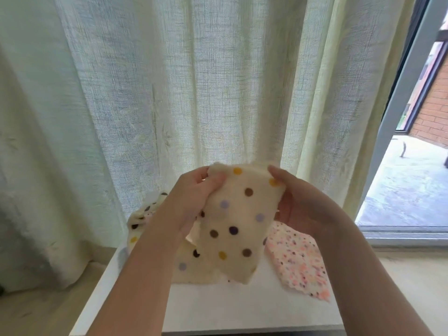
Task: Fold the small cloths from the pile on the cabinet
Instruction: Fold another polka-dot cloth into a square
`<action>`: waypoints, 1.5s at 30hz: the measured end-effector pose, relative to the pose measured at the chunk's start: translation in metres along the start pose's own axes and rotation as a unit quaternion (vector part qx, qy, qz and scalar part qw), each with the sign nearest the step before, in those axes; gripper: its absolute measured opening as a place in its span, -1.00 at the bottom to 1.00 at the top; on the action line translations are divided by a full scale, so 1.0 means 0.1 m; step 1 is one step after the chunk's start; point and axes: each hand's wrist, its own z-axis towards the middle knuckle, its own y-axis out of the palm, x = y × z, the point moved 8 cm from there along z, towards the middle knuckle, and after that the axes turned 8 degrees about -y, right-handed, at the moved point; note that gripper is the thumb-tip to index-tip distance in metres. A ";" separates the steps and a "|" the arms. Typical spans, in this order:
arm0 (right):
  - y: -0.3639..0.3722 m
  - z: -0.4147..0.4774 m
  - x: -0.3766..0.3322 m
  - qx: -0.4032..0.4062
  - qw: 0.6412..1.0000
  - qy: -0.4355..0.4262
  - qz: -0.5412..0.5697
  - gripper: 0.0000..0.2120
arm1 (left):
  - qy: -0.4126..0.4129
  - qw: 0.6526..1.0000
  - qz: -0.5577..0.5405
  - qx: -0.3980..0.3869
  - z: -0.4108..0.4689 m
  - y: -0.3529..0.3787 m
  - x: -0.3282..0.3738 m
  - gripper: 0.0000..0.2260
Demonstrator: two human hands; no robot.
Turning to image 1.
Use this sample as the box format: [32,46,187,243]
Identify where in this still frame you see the person's left hand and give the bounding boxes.
[155,166,228,237]

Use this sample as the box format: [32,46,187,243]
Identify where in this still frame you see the person's right hand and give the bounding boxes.
[267,164,345,238]

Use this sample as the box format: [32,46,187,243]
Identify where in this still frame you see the pink floral cloths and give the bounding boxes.
[265,220,331,301]

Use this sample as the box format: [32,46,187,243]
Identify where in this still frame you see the person's left forearm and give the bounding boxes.
[87,224,190,336]

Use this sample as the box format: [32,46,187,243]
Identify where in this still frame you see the person's right forearm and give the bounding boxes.
[318,219,435,336]

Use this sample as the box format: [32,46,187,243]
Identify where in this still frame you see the white table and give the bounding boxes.
[69,245,345,336]

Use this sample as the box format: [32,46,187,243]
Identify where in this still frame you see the white linen curtain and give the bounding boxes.
[0,0,417,291]

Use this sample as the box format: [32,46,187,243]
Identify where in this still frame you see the white sliding door frame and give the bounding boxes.
[356,0,448,248]

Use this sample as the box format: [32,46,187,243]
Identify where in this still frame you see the dark balcony window frame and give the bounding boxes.
[395,28,448,133]

